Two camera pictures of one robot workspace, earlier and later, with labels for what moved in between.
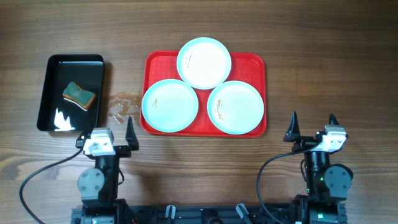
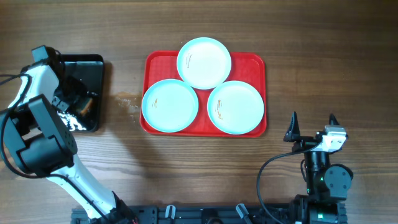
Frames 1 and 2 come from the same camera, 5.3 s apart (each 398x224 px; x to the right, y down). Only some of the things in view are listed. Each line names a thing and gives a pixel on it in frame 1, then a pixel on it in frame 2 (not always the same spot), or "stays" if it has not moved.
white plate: [235, 107] stays
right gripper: [293, 135] stays
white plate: [170, 106] stays
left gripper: [122, 152] → [79, 93]
